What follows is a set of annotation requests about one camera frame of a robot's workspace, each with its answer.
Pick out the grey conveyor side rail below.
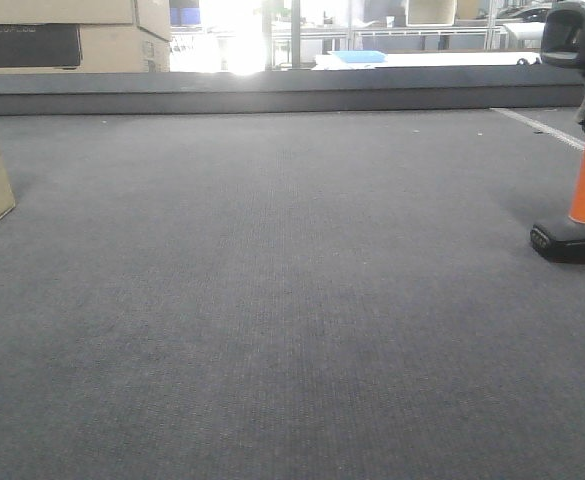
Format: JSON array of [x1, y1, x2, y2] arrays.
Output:
[[0, 65, 584, 116]]

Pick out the stacked cardboard boxes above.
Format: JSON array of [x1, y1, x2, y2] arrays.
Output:
[[0, 1, 171, 74]]

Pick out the blue flat tray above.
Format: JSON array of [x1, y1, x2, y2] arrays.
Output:
[[330, 50, 386, 64]]

